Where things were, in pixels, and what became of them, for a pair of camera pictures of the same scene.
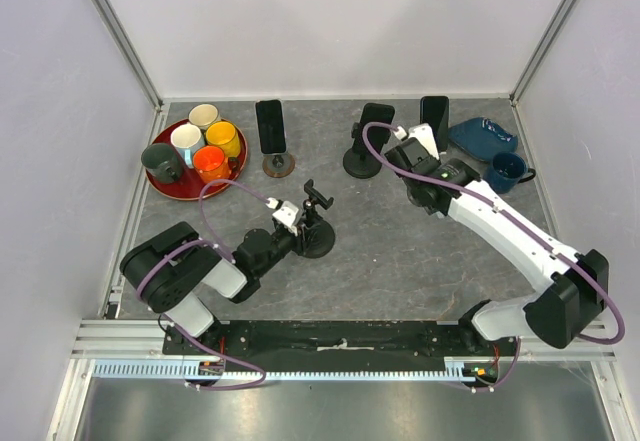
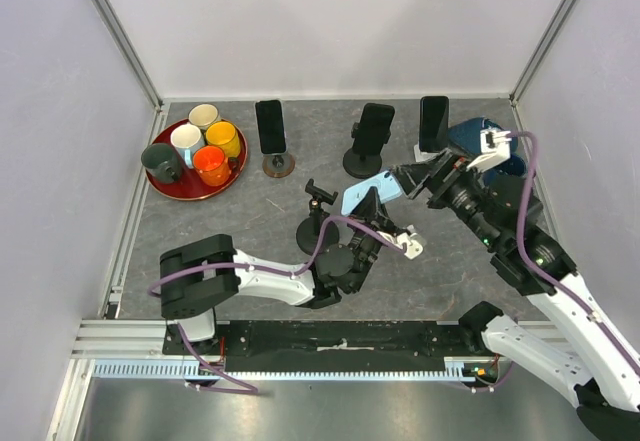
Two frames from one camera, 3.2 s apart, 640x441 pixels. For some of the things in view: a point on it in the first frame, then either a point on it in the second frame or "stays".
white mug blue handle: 186,138 stays
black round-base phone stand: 318,233 stays
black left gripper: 300,245 → 376,214
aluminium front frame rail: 120,339 stays
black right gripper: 438,162 → 443,173
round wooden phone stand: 278,166 stays
